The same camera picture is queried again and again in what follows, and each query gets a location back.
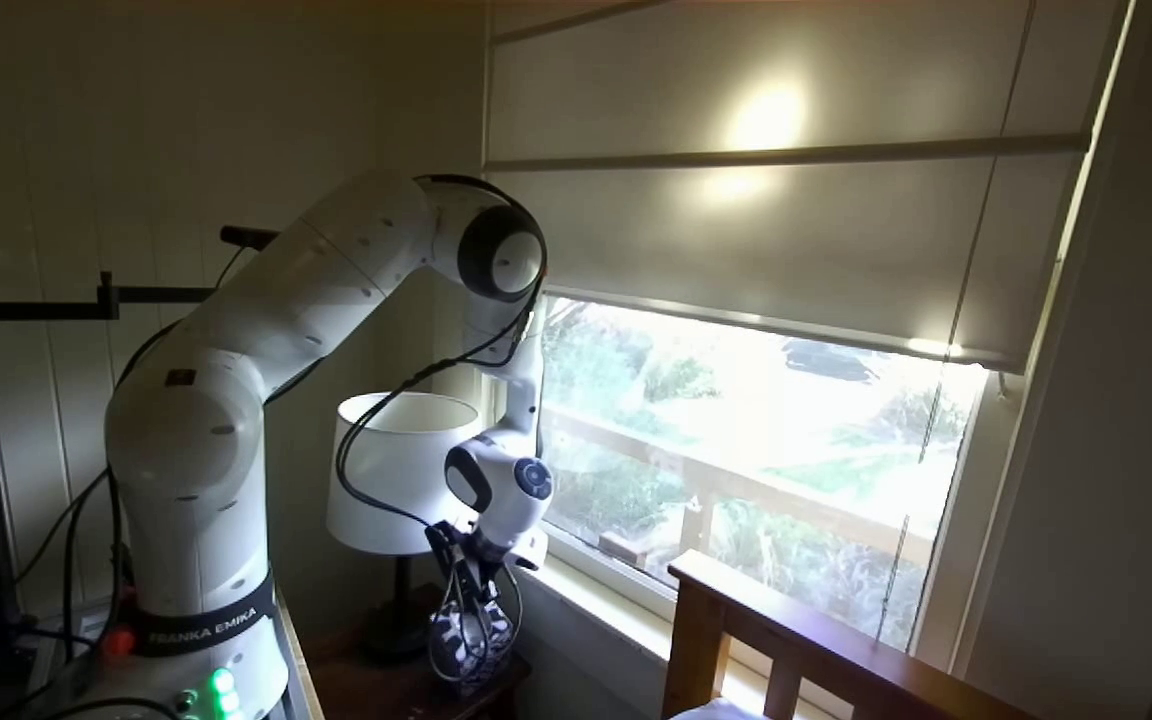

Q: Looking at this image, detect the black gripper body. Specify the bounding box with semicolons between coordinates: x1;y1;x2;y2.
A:
426;520;505;584

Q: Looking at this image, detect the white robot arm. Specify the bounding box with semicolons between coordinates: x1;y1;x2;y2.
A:
85;173;551;720

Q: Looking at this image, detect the black lamp base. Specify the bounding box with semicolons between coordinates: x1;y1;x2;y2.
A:
363;556;441;664

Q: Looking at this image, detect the white lamp shade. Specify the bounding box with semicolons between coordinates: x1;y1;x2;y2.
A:
324;392;482;556

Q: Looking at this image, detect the wooden bedside table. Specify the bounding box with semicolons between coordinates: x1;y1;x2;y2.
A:
308;650;528;720

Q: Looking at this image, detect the beige roller blind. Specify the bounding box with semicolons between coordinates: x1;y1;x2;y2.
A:
484;0;1127;374

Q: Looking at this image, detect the white window frame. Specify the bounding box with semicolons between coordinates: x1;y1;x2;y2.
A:
539;296;1012;667

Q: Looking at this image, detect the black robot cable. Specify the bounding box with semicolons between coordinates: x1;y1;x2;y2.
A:
334;263;551;537

